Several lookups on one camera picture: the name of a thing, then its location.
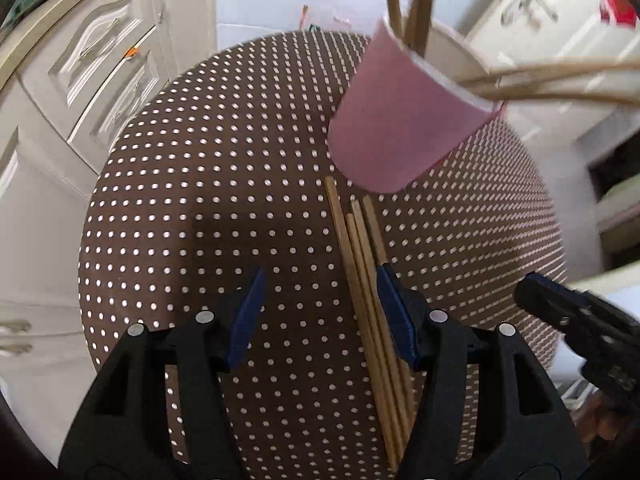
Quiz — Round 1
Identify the cream panel door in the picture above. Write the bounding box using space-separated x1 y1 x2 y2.
460 0 640 126

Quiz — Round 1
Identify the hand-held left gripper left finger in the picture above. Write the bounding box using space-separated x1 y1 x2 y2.
59 266 268 480

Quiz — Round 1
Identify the metal door handle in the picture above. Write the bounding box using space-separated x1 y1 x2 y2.
500 0 560 27

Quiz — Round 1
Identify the person's right hand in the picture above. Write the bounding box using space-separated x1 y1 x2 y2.
572 392 633 456

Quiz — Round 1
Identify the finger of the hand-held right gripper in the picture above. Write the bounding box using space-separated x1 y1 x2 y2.
512 271 596 335

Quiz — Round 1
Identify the beige countertop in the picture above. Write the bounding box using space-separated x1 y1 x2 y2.
0 0 146 78

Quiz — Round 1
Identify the brown polka dot tablecloth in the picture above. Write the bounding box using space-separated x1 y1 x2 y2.
77 30 568 480

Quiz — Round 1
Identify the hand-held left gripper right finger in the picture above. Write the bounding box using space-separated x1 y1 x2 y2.
375 262 588 480

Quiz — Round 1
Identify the pink cup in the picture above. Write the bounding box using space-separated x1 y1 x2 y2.
327 16 507 195

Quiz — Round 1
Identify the bunch of wooden chopsticks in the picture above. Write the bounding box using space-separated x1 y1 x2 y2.
377 0 640 108

